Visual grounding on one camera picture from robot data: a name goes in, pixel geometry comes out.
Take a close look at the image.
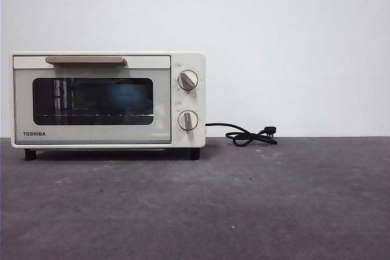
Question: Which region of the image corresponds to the blue bowl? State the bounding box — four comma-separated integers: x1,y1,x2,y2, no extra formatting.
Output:
102,82,150,112

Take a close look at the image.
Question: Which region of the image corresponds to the glass oven door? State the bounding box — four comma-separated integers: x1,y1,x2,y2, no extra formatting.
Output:
12,55,172,146

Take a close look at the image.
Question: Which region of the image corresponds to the beige oven knob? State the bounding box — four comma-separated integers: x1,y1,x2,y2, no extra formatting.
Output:
177,70,199,91
177,110,199,133

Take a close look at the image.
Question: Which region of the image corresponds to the cream toaster oven body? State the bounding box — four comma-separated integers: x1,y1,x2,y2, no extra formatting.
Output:
10,52,207,161

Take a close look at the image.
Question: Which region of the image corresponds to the black power cable with plug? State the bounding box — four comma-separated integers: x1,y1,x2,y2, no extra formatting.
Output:
205,122,278,147

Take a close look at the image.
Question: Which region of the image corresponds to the metal wire oven rack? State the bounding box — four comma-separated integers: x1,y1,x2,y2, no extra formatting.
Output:
33,113,154,118

